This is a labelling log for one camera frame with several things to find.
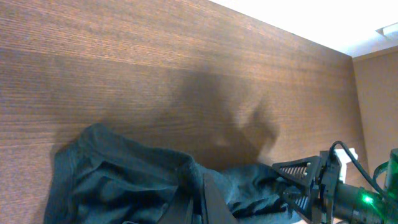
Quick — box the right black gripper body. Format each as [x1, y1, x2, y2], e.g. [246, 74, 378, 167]
[313, 151, 345, 223]

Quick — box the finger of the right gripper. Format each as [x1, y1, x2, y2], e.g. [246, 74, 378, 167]
[271, 156, 321, 187]
[281, 186, 320, 223]

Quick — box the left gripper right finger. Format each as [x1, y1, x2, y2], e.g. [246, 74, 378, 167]
[203, 174, 238, 224]

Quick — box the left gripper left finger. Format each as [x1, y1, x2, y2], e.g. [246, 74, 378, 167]
[157, 187, 193, 224]

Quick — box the dark teal t-shirt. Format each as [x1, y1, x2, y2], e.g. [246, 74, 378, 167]
[44, 124, 300, 223]

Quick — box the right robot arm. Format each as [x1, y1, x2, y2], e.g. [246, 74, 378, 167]
[271, 151, 397, 224]

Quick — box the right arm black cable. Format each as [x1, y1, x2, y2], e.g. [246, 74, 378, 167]
[328, 140, 386, 197]

